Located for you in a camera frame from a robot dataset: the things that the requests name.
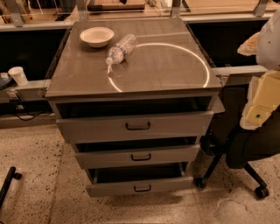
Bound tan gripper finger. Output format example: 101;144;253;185
237;32;259;56

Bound black chair leg with caster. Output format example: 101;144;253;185
0;166;22;208

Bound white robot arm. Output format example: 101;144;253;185
237;10;280;130

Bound dark plate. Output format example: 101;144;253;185
0;73;12;90

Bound white paper cup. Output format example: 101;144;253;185
8;66;28;86

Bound grey drawer cabinet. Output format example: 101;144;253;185
45;18;221;186

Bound clear plastic water bottle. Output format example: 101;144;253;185
106;34;137;66

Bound grey bottom drawer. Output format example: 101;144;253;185
86;177;193;197

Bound black cable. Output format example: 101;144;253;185
8;92;45;122

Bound black office chair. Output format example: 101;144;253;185
194;84;280;200

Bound grey drawer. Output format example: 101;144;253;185
57;111;214;144
75;144;200;169
86;177;193;197

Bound white bowl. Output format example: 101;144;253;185
80;27;115;48

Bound grey top drawer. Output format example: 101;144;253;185
57;111;214;144

